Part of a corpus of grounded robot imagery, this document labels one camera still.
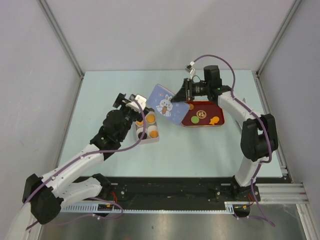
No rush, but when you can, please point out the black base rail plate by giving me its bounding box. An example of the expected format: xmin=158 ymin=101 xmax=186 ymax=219
xmin=74 ymin=175 xmax=292 ymax=211

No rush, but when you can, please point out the white paper cup back right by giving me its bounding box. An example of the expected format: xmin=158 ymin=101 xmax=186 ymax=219
xmin=146 ymin=112 xmax=156 ymax=125

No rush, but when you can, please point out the silver tin lid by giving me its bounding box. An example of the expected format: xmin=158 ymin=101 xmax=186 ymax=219
xmin=147 ymin=84 xmax=190 ymax=125

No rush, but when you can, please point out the orange fish cookie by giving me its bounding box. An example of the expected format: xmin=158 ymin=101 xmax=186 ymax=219
xmin=209 ymin=116 xmax=220 ymax=126

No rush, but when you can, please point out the white slotted cable duct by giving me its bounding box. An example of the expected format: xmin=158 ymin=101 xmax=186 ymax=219
xmin=59 ymin=201 xmax=237 ymax=215

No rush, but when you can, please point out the aluminium frame rail right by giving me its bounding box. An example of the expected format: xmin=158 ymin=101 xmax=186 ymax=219
xmin=256 ymin=183 xmax=309 ymax=204

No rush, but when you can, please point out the aluminium corner post left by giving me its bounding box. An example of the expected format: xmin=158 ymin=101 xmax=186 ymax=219
xmin=37 ymin=0 xmax=84 ymax=80

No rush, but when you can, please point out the white paper cup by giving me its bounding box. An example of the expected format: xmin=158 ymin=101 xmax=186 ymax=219
xmin=136 ymin=127 xmax=148 ymax=140
xmin=146 ymin=112 xmax=156 ymax=125
xmin=147 ymin=125 xmax=159 ymax=139
xmin=135 ymin=120 xmax=144 ymax=127

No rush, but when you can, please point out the white paper cup front right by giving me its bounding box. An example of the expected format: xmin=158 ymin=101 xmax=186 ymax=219
xmin=147 ymin=125 xmax=159 ymax=139

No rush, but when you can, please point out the lavender cookie tin box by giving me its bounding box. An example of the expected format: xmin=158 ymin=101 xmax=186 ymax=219
xmin=134 ymin=108 xmax=160 ymax=144

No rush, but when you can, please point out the red lacquer tray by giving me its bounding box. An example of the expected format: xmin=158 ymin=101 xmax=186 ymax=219
xmin=181 ymin=101 xmax=225 ymax=127

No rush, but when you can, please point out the aluminium corner post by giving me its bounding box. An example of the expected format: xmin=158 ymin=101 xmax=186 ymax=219
xmin=37 ymin=0 xmax=84 ymax=80
xmin=255 ymin=0 xmax=304 ymax=77

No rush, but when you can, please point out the orange flower cookie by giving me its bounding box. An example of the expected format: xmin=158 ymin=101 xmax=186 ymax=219
xmin=135 ymin=121 xmax=144 ymax=126

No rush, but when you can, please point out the white paper cup back left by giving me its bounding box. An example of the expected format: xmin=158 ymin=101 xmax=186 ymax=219
xmin=135 ymin=120 xmax=144 ymax=127

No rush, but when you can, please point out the aluminium corner post right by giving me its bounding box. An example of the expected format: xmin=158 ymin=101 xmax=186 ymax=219
xmin=255 ymin=0 xmax=304 ymax=77

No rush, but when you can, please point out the orange round cookie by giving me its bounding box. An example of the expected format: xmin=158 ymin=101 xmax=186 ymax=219
xmin=149 ymin=130 xmax=159 ymax=138
xmin=146 ymin=114 xmax=156 ymax=124

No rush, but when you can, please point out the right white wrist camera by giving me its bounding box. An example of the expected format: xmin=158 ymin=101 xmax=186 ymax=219
xmin=185 ymin=61 xmax=196 ymax=79

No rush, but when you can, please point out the green round cookie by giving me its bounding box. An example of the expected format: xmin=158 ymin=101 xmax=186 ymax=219
xmin=190 ymin=116 xmax=200 ymax=125

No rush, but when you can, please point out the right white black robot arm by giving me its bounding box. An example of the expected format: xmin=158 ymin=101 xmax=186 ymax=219
xmin=172 ymin=64 xmax=279 ymax=201

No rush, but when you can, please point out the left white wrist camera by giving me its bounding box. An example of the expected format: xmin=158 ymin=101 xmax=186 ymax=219
xmin=125 ymin=94 xmax=147 ymax=112

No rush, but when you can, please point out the white paper cup front left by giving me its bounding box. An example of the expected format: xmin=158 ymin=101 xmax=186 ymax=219
xmin=136 ymin=127 xmax=148 ymax=140

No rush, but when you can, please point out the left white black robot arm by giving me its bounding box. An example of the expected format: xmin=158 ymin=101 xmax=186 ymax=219
xmin=22 ymin=93 xmax=149 ymax=225

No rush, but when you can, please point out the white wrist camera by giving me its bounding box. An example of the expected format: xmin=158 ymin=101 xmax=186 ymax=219
xmin=125 ymin=94 xmax=147 ymax=112
xmin=185 ymin=61 xmax=196 ymax=79

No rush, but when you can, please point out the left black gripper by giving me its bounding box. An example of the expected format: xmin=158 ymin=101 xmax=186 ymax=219
xmin=113 ymin=93 xmax=149 ymax=141

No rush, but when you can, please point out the black round cookie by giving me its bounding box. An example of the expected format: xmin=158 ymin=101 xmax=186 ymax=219
xmin=138 ymin=132 xmax=148 ymax=140

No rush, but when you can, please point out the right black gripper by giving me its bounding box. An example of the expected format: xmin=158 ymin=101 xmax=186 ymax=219
xmin=170 ymin=78 xmax=210 ymax=103

